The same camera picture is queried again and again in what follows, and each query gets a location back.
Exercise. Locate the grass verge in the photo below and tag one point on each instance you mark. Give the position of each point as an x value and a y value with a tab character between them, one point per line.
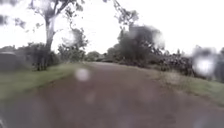
23	80
201	87

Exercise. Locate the tall leafy tree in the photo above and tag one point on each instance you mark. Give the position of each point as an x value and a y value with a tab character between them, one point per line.
50	31

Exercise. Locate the grey asphalt road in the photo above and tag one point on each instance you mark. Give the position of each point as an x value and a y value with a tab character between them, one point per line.
113	100

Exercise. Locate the row of bushes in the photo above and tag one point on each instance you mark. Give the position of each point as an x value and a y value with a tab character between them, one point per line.
180	63
31	55

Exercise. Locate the leafy bush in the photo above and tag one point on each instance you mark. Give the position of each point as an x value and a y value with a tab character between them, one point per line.
74	50

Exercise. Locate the dark dense tree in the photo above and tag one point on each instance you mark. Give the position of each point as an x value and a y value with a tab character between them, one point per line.
140	46

